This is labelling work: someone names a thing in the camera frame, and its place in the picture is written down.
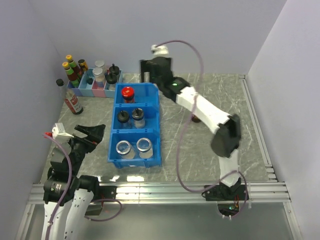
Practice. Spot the blue three-compartment plastic bin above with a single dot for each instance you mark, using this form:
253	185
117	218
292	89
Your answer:
135	136

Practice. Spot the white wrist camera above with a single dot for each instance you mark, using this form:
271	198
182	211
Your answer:
58	133
159	51

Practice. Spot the small black item in tray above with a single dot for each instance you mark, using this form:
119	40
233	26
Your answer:
89	81

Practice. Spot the green-neck sauce bottle back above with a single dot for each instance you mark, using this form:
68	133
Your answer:
74	66

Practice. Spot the small silver-lid glass jar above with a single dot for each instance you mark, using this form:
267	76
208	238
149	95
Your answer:
125	150

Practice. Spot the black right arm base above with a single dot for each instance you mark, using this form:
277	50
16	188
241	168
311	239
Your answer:
229	199

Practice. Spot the black knob jar back tray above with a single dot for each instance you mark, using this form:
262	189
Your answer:
114	70

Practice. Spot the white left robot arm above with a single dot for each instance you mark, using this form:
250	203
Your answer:
66	196

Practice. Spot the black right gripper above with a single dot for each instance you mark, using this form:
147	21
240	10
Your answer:
146	67

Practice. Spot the large silver-lid glass jar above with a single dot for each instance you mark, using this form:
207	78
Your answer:
145	148

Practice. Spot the black knob jar front tray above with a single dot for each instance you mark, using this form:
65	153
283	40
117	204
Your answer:
111	80

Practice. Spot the black knob-lid glass jar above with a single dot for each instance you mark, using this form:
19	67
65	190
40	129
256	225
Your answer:
124	120

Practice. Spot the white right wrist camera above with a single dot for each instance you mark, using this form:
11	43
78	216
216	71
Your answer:
159	51

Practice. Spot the green-neck sauce bottle front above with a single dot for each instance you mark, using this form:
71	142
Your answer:
72	76

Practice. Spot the silver-lid jar front tray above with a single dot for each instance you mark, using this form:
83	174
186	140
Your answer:
99	77

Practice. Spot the clear bottle red label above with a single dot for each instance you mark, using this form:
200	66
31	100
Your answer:
69	97

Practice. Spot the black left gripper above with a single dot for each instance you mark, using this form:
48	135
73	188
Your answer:
94	133

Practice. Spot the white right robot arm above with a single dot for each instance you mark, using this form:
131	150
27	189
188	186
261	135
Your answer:
226	128

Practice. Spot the red-lid sauce jar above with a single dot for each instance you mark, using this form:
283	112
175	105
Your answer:
195	119
128	94

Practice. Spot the pastel compartment organizer tray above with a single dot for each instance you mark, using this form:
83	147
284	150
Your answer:
86	90

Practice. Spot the silver-lid jar tray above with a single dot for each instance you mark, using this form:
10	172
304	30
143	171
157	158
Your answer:
101	64
99	77

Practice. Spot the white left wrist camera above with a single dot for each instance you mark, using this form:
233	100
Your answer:
58	133

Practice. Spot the black knob jar tray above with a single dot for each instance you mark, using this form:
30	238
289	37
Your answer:
114	70
111	80

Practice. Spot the green-neck sauce bottle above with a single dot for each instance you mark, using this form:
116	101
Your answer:
74	66
72	76

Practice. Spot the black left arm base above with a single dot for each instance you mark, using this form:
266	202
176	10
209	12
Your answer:
104	192

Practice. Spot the silver-lid jar back tray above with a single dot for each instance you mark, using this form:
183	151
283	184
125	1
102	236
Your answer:
101	64

